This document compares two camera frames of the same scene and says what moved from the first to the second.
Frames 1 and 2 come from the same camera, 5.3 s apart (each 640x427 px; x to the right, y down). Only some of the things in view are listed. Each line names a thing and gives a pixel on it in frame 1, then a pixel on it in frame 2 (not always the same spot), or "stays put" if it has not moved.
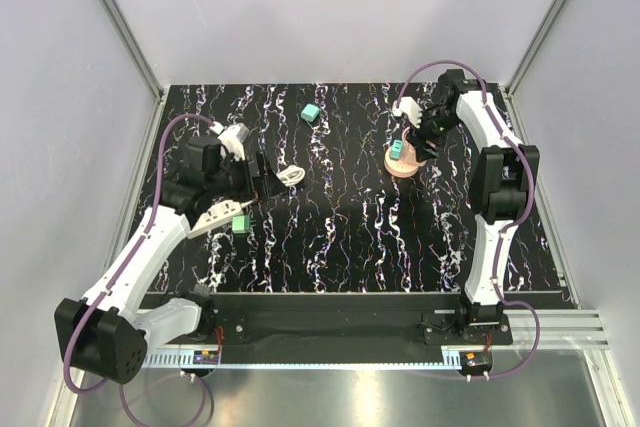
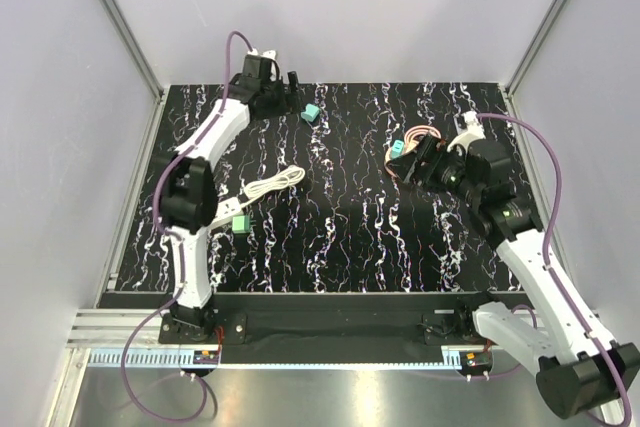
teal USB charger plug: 396,149 stays put
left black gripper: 267,184 -> 292,100
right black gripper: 418,135 -> 433,152
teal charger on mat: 310,112 stays put
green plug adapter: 241,224 stays put
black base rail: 347,321 stays put
